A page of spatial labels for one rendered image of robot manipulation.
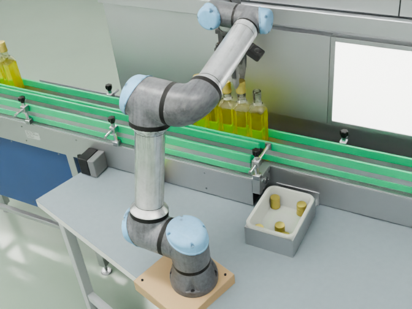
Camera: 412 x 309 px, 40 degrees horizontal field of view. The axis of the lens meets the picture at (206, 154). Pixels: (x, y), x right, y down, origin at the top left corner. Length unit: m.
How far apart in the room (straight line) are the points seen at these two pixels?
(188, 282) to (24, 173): 1.35
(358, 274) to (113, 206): 0.92
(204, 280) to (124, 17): 1.12
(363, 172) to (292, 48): 0.48
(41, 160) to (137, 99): 1.25
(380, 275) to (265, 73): 0.79
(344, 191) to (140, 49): 0.99
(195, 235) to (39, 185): 1.35
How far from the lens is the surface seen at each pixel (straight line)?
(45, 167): 2.71
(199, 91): 1.46
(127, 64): 2.44
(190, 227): 1.65
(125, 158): 2.29
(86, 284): 2.62
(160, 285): 1.81
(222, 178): 2.07
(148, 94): 1.48
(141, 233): 1.69
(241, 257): 1.92
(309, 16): 1.94
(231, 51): 1.58
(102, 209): 2.18
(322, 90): 2.03
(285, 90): 2.09
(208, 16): 1.74
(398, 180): 1.96
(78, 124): 2.37
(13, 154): 2.82
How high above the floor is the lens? 2.15
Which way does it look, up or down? 36 degrees down
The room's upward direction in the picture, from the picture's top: 7 degrees counter-clockwise
